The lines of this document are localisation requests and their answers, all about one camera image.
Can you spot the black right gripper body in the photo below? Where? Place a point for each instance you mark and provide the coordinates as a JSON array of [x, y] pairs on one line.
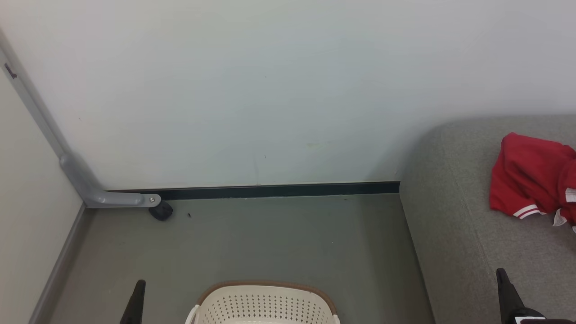
[[531, 314]]

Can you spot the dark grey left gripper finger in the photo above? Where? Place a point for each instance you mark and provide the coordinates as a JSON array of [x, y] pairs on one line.
[[135, 306]]

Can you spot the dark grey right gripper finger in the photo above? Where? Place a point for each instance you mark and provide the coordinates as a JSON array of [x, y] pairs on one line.
[[507, 297]]

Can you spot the red garment with white trim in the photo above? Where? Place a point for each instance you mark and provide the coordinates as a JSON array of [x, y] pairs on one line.
[[526, 175]]

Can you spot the white perforated laundry basket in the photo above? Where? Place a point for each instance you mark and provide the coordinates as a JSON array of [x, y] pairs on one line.
[[261, 306]]

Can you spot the grey baseboard strip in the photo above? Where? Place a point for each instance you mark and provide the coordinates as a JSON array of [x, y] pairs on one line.
[[58, 270]]

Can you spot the grey fabric sofa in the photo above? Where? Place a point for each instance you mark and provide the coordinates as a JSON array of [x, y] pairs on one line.
[[459, 225]]

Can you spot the black caster wheel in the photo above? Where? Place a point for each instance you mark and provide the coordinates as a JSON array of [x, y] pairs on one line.
[[161, 211]]

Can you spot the black baseboard strip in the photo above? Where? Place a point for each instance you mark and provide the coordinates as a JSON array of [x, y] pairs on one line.
[[270, 191]]

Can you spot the small black clip on post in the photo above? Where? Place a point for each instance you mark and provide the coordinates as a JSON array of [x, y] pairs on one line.
[[10, 71]]

